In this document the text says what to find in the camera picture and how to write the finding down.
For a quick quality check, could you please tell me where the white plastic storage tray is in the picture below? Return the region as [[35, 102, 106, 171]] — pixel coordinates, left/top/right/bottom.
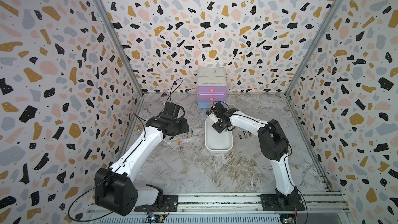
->
[[205, 117, 233, 155]]

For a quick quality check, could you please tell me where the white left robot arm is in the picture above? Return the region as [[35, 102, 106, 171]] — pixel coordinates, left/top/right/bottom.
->
[[94, 117, 189, 216]]

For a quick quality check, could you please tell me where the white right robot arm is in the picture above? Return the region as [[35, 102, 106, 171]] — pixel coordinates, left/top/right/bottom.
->
[[206, 103, 301, 209]]

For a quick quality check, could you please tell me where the pastel mini drawer cabinet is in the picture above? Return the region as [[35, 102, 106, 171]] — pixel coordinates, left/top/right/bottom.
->
[[197, 67, 228, 108]]

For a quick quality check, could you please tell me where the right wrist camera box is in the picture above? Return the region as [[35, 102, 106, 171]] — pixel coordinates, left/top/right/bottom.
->
[[208, 101, 228, 123]]

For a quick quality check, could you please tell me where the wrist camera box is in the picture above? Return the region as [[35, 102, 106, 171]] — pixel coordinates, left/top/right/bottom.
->
[[208, 101, 228, 123], [161, 102, 185, 121]]

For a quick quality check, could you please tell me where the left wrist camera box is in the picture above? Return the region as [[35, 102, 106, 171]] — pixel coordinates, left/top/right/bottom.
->
[[161, 102, 185, 121]]

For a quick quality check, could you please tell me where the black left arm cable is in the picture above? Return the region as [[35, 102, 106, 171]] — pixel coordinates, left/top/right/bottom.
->
[[67, 77, 184, 223]]

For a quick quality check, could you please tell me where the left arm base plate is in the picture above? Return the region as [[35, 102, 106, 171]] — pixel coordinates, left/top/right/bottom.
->
[[134, 195, 179, 213]]

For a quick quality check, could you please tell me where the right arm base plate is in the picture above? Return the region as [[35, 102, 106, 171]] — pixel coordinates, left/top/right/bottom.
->
[[260, 194, 305, 211]]

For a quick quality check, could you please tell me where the aluminium front rail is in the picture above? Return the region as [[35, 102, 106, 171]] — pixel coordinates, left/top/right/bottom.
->
[[88, 192, 353, 224]]

